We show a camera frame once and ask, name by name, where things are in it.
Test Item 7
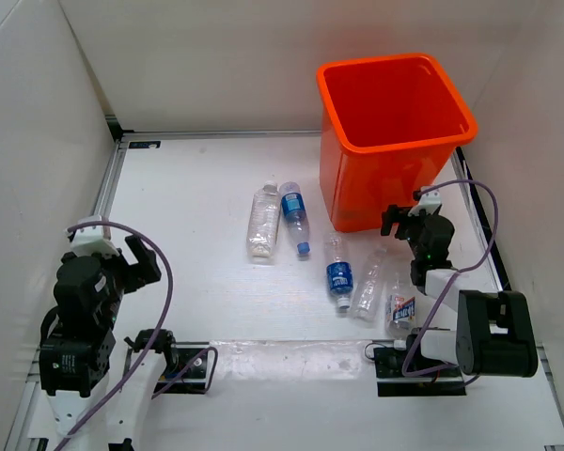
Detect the white orange label bottle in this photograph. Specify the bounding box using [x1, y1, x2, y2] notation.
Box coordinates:
[385, 275, 416, 338]

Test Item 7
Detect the blue label bottle white cap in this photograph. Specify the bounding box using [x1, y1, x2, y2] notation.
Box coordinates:
[325, 233, 353, 314]

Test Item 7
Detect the clear unlabelled plastic bottle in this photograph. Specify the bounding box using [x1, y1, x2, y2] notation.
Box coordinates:
[352, 248, 387, 323]

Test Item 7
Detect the clear bottle white cap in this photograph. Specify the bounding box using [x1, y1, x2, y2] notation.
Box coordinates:
[246, 180, 281, 258]

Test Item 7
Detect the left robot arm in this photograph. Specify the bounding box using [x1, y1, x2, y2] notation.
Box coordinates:
[39, 235, 180, 450]

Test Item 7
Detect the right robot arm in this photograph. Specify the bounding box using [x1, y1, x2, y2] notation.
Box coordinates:
[381, 205, 538, 378]

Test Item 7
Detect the orange plastic bin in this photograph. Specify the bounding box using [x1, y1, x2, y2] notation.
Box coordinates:
[317, 53, 478, 232]

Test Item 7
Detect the small black label sticker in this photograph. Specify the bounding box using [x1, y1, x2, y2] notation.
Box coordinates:
[128, 140, 161, 149]

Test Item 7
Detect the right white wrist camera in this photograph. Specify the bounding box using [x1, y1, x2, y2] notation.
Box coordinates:
[408, 186, 442, 216]

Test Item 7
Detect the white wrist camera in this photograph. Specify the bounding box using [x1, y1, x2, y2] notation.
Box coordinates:
[70, 225, 120, 258]
[408, 186, 442, 216]

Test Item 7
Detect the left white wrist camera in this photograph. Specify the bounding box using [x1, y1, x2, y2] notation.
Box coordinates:
[70, 225, 120, 258]

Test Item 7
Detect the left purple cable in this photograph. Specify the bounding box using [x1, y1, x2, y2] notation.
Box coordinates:
[51, 223, 220, 443]

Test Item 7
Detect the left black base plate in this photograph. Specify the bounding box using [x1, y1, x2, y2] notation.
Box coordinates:
[124, 342, 212, 397]

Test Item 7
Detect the aluminium table frame rail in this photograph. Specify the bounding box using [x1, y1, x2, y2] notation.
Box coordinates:
[4, 131, 128, 451]

